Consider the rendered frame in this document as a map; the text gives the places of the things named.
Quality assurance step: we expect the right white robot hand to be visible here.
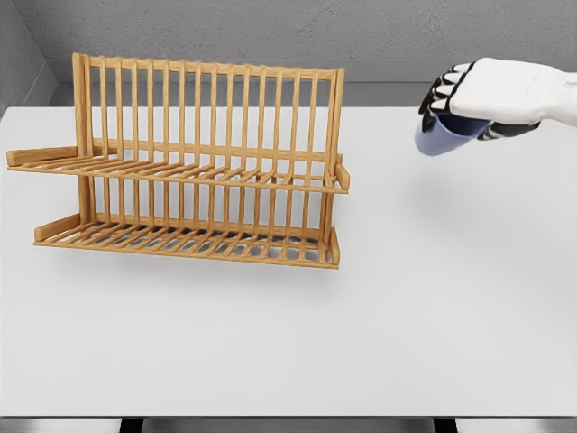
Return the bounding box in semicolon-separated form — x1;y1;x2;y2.
417;58;563;142

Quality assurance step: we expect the blue cup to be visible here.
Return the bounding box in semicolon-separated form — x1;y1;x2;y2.
414;113;491;158

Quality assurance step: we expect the wooden two-tier dish rack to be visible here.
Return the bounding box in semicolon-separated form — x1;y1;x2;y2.
5;52;351;272

